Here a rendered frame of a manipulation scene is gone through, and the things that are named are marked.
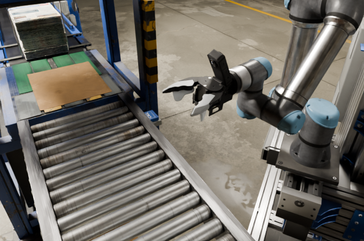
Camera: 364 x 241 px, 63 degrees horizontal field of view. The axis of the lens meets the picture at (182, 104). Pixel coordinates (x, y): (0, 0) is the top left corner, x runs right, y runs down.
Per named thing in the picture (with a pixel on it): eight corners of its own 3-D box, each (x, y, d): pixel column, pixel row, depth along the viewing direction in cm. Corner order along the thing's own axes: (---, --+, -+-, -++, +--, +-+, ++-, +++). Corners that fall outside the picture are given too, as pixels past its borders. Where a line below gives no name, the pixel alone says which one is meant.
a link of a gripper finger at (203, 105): (200, 133, 73) (212, 112, 80) (202, 115, 69) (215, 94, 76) (188, 129, 74) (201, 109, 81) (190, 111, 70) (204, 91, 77)
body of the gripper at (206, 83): (208, 118, 81) (238, 102, 87) (212, 92, 75) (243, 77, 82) (189, 103, 85) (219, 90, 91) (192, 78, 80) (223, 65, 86)
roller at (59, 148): (142, 129, 144) (141, 121, 141) (38, 164, 123) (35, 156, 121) (138, 124, 147) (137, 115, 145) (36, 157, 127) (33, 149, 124)
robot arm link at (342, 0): (385, 0, 88) (297, 141, 90) (348, -6, 95) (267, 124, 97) (383, -25, 79) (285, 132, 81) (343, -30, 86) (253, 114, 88)
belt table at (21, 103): (135, 104, 172) (134, 89, 166) (11, 141, 144) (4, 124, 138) (97, 60, 222) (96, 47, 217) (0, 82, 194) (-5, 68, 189)
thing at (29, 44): (70, 51, 212) (62, 14, 198) (24, 60, 199) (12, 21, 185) (58, 36, 239) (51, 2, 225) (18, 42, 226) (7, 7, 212)
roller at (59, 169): (154, 144, 134) (154, 135, 132) (44, 186, 114) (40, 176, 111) (149, 138, 138) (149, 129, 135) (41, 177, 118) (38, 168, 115)
